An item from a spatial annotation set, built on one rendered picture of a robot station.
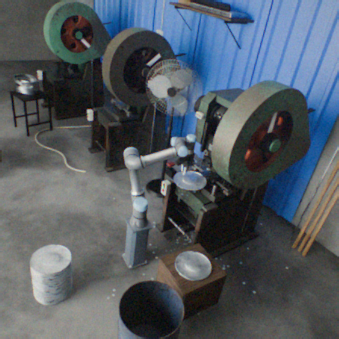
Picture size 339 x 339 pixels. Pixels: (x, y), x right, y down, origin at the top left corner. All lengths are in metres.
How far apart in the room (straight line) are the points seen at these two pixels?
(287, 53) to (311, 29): 0.32
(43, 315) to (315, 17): 3.45
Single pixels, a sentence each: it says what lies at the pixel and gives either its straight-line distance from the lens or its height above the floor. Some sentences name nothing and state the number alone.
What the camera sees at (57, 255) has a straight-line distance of 2.72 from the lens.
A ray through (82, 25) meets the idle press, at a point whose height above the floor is 1.44.
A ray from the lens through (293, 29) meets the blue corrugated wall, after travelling 3.75.
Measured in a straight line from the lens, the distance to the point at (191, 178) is 2.87.
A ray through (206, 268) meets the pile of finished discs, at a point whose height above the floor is 0.36.
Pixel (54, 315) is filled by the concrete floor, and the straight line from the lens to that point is 2.83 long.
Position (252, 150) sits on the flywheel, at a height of 1.24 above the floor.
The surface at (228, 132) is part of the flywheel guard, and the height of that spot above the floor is 1.45.
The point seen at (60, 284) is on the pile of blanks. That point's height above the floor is 0.20.
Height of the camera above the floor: 2.32
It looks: 32 degrees down
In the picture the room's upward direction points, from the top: 9 degrees clockwise
